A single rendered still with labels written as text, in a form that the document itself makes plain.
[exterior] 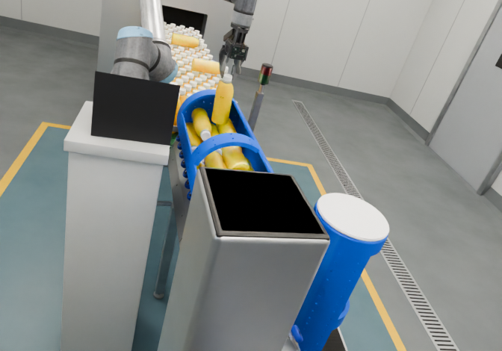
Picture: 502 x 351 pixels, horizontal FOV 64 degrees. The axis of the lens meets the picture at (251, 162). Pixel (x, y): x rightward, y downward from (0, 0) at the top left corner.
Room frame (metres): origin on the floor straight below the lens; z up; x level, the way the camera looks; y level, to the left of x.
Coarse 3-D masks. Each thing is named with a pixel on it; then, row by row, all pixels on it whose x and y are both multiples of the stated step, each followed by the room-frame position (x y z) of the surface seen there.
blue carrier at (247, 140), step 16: (192, 96) 1.58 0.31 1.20; (208, 96) 1.62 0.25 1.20; (208, 112) 1.63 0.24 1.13; (240, 112) 1.52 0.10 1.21; (240, 128) 1.65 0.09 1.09; (208, 144) 1.20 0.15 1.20; (224, 144) 1.19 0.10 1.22; (240, 144) 1.21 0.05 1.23; (256, 144) 1.27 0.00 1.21; (192, 160) 1.18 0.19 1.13; (256, 160) 1.39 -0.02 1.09; (192, 176) 1.12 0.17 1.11
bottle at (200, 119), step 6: (198, 108) 1.59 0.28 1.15; (192, 114) 1.57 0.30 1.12; (198, 114) 1.54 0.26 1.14; (204, 114) 1.55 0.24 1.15; (192, 120) 1.55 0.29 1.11; (198, 120) 1.49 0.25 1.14; (204, 120) 1.49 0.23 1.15; (198, 126) 1.46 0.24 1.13; (204, 126) 1.45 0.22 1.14; (210, 126) 1.47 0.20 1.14; (198, 132) 1.45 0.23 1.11; (210, 132) 1.45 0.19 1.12
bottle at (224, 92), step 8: (224, 88) 1.51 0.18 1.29; (232, 88) 1.54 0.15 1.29; (216, 96) 1.52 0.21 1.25; (224, 96) 1.51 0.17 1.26; (232, 96) 1.54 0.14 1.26; (216, 104) 1.52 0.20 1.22; (224, 104) 1.51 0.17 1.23; (216, 112) 1.52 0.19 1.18; (224, 112) 1.52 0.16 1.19; (216, 120) 1.52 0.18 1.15; (224, 120) 1.52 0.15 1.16
